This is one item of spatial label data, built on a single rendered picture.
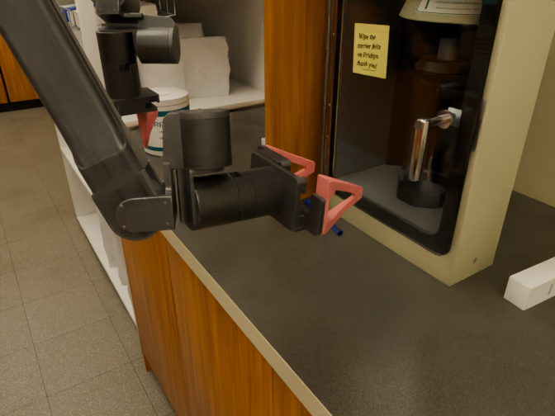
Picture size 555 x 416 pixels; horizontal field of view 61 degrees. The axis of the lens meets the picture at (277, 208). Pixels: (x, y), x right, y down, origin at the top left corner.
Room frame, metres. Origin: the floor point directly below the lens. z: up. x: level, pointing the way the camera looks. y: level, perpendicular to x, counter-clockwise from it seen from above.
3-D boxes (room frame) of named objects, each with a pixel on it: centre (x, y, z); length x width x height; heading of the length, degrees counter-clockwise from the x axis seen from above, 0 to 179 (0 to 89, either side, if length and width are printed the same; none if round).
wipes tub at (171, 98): (1.19, 0.29, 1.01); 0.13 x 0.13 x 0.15
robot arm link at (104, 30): (0.79, 0.25, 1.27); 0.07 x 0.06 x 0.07; 89
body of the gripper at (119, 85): (0.79, 0.26, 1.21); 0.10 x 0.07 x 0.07; 123
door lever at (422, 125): (0.61, -0.21, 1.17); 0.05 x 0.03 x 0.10; 123
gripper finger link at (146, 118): (0.80, 0.25, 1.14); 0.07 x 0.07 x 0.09; 33
